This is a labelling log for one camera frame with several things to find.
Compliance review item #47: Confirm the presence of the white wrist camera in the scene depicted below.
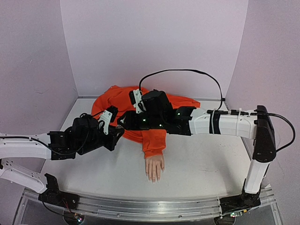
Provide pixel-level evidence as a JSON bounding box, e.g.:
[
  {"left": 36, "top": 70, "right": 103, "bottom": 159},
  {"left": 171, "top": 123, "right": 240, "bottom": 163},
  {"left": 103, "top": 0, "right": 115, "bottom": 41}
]
[
  {"left": 98, "top": 105, "right": 118, "bottom": 135},
  {"left": 129, "top": 89, "right": 145, "bottom": 114}
]

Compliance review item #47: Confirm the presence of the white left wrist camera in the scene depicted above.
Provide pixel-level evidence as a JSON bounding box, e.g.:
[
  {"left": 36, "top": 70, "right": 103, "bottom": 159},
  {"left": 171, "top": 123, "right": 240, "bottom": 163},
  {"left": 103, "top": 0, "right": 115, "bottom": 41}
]
[{"left": 98, "top": 105, "right": 118, "bottom": 135}]

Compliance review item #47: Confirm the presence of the orange hoodie sweatshirt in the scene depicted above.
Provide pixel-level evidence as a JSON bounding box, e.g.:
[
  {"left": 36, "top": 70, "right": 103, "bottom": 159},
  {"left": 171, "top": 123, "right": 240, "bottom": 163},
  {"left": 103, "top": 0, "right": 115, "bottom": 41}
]
[{"left": 91, "top": 85, "right": 201, "bottom": 158}]

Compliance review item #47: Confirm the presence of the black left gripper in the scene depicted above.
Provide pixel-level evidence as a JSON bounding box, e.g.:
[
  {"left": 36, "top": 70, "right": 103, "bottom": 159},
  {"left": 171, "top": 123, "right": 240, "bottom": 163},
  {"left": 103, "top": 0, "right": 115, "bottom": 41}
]
[{"left": 78, "top": 126, "right": 123, "bottom": 157}]

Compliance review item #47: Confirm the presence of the mannequin hand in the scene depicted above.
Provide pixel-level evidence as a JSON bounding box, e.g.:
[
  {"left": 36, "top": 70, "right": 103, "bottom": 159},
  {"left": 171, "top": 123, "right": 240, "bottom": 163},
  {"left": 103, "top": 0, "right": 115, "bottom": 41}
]
[{"left": 145, "top": 155, "right": 165, "bottom": 184}]

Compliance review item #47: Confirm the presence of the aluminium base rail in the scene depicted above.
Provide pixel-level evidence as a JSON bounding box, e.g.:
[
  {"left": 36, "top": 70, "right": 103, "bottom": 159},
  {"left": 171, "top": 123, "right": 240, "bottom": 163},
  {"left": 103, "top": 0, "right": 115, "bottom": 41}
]
[{"left": 13, "top": 187, "right": 283, "bottom": 225}]

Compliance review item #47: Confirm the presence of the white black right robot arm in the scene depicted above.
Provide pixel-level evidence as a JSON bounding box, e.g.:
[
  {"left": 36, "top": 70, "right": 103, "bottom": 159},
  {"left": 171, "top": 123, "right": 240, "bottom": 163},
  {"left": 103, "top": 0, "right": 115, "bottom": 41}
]
[{"left": 117, "top": 90, "right": 276, "bottom": 200}]

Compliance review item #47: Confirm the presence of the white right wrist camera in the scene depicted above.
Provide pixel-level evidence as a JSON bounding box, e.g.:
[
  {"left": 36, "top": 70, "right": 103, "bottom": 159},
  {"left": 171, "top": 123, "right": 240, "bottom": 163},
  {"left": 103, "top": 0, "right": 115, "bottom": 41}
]
[{"left": 129, "top": 89, "right": 145, "bottom": 114}]

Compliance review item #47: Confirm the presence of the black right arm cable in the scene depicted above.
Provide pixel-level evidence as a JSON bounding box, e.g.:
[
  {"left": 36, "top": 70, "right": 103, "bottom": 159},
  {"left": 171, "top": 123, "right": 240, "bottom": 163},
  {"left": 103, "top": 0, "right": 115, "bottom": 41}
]
[{"left": 139, "top": 69, "right": 296, "bottom": 152}]

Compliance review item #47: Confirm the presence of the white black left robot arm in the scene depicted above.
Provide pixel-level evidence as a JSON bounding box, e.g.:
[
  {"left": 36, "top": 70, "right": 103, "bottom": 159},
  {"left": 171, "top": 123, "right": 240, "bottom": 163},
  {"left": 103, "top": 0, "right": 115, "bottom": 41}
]
[{"left": 0, "top": 112, "right": 124, "bottom": 205}]

